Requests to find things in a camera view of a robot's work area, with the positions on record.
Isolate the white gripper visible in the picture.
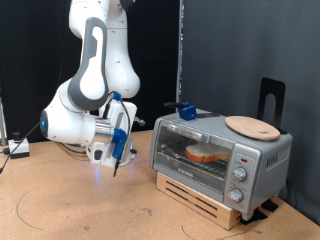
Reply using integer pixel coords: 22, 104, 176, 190
106, 100, 146, 167

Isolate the glass oven door with handle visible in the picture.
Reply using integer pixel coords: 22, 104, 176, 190
151, 119, 236, 195

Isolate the small blue object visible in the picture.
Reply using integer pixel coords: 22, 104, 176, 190
163, 101, 221, 122

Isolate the white bread slice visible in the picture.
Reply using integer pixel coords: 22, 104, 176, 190
185, 142, 232, 163

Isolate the metal oven rack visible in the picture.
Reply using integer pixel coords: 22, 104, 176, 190
156, 146, 232, 179

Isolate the wooden block under oven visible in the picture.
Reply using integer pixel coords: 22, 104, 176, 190
155, 171, 243, 232

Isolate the silver oven knob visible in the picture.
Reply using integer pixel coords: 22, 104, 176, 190
231, 167, 248, 183
227, 188, 244, 204

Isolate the silver toaster oven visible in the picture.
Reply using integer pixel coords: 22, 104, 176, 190
148, 108, 294, 222

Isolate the grey metal pole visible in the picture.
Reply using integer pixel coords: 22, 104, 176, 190
175, 0, 185, 109

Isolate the round wooden cutting board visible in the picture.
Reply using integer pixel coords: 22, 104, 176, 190
224, 115, 281, 142

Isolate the emergency stop button box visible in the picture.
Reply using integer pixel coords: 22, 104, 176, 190
8, 131, 31, 160

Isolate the grey metal stand leg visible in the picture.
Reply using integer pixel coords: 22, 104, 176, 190
0, 96, 8, 147

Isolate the black metal bookend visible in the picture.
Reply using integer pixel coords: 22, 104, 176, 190
257, 77, 288, 135

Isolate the black foam pad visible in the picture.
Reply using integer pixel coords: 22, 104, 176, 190
240, 208, 268, 226
261, 199, 279, 213

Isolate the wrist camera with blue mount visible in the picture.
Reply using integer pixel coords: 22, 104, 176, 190
111, 127, 128, 162

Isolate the thin black camera cable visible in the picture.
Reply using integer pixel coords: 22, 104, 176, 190
101, 91, 133, 178

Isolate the black base cable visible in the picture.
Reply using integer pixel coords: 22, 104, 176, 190
58, 141, 83, 149
58, 142, 88, 155

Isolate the long black power cable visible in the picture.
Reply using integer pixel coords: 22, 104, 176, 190
0, 121, 43, 175

